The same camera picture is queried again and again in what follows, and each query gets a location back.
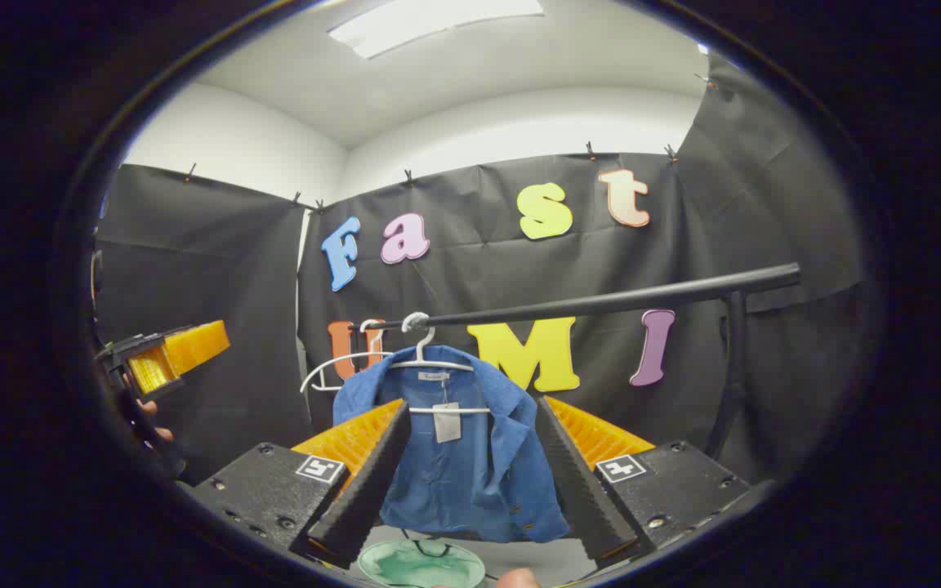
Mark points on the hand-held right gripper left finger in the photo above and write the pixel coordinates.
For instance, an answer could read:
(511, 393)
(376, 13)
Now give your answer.
(372, 490)

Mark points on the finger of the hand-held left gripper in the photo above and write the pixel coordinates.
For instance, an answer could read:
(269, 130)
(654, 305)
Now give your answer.
(193, 345)

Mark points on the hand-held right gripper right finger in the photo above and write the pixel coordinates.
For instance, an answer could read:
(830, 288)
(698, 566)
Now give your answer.
(581, 490)

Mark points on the green mesh laundry hamper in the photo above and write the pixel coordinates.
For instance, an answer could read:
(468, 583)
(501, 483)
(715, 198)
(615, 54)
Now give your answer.
(421, 565)

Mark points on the white hanger with hook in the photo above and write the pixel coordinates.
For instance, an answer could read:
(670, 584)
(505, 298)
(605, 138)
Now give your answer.
(416, 321)

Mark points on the empty white hanger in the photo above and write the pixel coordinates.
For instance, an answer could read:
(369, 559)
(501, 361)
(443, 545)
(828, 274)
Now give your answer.
(332, 360)

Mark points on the black clothes rack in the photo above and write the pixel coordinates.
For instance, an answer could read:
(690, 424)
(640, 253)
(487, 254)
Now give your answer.
(601, 302)

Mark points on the black backdrop cloth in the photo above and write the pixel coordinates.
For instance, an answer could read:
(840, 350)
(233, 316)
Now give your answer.
(234, 269)

